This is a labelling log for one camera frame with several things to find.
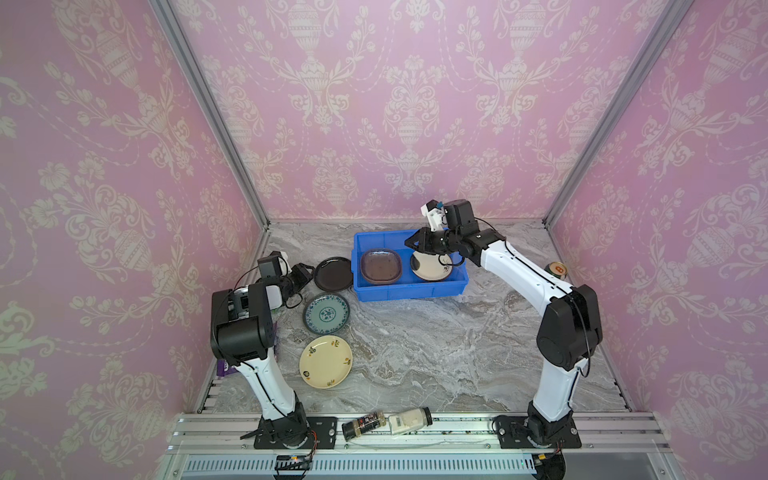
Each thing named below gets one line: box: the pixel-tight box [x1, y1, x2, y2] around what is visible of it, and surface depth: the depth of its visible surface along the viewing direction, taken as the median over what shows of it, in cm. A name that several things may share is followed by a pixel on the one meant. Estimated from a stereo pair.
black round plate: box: [313, 257, 353, 292], surface depth 105 cm
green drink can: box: [544, 261, 568, 281], surface depth 95 cm
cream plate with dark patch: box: [410, 251, 453, 282], surface depth 104 cm
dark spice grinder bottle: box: [341, 411, 387, 442], surface depth 74 cm
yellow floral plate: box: [299, 335, 353, 390], surface depth 87 cm
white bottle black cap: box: [388, 407, 433, 435], surface depth 74 cm
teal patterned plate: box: [303, 293, 351, 335], surface depth 97 cm
